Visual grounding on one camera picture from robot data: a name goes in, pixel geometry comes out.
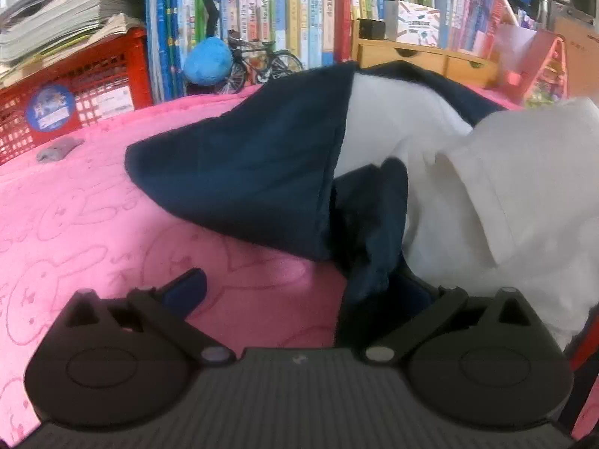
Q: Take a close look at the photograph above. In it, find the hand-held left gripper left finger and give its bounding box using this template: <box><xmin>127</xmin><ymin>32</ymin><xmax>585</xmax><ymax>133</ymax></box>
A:
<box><xmin>62</xmin><ymin>268</ymin><xmax>235</xmax><ymax>366</ymax></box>

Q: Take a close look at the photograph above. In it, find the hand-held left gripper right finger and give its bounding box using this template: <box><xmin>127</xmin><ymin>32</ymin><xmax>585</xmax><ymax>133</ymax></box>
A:
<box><xmin>364</xmin><ymin>275</ymin><xmax>544</xmax><ymax>366</ymax></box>

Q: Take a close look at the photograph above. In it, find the navy and white jacket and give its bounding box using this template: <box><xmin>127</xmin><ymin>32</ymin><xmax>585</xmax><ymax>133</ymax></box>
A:
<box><xmin>124</xmin><ymin>61</ymin><xmax>599</xmax><ymax>352</ymax></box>

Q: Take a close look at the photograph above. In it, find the pink bunny-pattern blanket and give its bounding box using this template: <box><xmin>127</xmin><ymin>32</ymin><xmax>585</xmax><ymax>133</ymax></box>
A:
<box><xmin>0</xmin><ymin>82</ymin><xmax>599</xmax><ymax>449</ymax></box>

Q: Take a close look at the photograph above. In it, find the small grey cloth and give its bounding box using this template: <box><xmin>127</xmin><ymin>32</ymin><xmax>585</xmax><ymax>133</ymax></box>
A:
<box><xmin>36</xmin><ymin>138</ymin><xmax>85</xmax><ymax>164</ymax></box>

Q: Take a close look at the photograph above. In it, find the blue round plush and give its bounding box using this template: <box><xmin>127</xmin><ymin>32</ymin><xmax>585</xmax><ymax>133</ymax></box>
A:
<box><xmin>183</xmin><ymin>36</ymin><xmax>233</xmax><ymax>86</ymax></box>

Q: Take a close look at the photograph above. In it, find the red plastic crate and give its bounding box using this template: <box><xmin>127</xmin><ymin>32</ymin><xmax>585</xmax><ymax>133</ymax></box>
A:
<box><xmin>0</xmin><ymin>28</ymin><xmax>155</xmax><ymax>167</ymax></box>

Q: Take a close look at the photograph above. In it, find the wooden drawer organizer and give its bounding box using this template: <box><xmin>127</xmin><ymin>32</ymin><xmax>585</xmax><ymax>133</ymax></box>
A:
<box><xmin>352</xmin><ymin>19</ymin><xmax>499</xmax><ymax>89</ymax></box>

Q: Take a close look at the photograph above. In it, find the black model bicycle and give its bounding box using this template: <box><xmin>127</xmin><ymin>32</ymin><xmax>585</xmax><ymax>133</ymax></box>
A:
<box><xmin>218</xmin><ymin>33</ymin><xmax>305</xmax><ymax>95</ymax></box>

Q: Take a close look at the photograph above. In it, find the pink toy house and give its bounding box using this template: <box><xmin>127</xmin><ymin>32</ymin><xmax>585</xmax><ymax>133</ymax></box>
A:
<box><xmin>496</xmin><ymin>23</ymin><xmax>569</xmax><ymax>108</ymax></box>

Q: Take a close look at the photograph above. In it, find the small black box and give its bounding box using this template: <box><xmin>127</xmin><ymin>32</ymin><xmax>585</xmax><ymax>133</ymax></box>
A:
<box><xmin>358</xmin><ymin>19</ymin><xmax>387</xmax><ymax>41</ymax></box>

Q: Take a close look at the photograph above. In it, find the white patterned box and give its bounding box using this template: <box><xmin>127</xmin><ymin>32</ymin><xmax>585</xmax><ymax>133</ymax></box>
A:
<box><xmin>384</xmin><ymin>0</ymin><xmax>441</xmax><ymax>48</ymax></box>

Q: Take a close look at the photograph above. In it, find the row of large picture books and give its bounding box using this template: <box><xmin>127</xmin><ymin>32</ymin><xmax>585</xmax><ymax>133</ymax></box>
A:
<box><xmin>145</xmin><ymin>0</ymin><xmax>356</xmax><ymax>101</ymax></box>

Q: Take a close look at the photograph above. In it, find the row of slim paperback books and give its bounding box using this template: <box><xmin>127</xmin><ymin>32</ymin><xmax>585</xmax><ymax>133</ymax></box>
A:
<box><xmin>351</xmin><ymin>0</ymin><xmax>499</xmax><ymax>53</ymax></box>

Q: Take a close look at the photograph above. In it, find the brown cardboard box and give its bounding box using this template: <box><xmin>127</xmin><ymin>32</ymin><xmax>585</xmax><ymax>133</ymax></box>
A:
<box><xmin>554</xmin><ymin>14</ymin><xmax>599</xmax><ymax>102</ymax></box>

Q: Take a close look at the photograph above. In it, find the stack of papers and magazines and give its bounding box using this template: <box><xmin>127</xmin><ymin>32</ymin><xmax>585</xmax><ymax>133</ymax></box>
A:
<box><xmin>0</xmin><ymin>0</ymin><xmax>148</xmax><ymax>87</ymax></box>

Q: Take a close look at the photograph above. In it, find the black hanging strap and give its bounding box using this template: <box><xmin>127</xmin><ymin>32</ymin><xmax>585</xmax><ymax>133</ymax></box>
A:
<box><xmin>201</xmin><ymin>0</ymin><xmax>222</xmax><ymax>40</ymax></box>

